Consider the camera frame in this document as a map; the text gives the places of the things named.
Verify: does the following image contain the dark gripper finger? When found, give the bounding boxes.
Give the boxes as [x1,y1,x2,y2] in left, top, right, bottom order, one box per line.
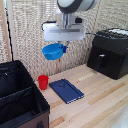
[58,42,64,50]
[62,42,69,55]

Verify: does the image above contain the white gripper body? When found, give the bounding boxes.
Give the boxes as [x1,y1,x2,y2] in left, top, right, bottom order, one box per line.
[42,20,87,43]

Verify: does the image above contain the blue plastic bowl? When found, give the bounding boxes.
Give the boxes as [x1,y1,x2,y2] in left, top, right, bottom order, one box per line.
[41,43,65,61]

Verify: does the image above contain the red plastic cup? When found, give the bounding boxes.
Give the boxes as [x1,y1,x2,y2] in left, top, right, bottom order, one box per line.
[37,74,50,91]

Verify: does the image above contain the woven reed screen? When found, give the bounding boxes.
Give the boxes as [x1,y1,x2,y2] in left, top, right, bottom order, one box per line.
[6,0,128,82]

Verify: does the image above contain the blue notebook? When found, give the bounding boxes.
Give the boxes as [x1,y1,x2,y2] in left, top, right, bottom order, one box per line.
[49,78,85,105]

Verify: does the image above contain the black paper shredder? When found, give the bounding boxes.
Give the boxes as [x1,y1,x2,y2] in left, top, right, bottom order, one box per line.
[86,28,128,81]

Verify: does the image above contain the black fabric bag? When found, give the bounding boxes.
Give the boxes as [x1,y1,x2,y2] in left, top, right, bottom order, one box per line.
[0,60,51,128]

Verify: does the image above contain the thin grey cable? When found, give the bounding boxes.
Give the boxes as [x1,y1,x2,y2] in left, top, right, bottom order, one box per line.
[85,32,101,37]

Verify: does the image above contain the wooden post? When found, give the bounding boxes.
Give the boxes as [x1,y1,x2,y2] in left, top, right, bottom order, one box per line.
[0,0,13,64]

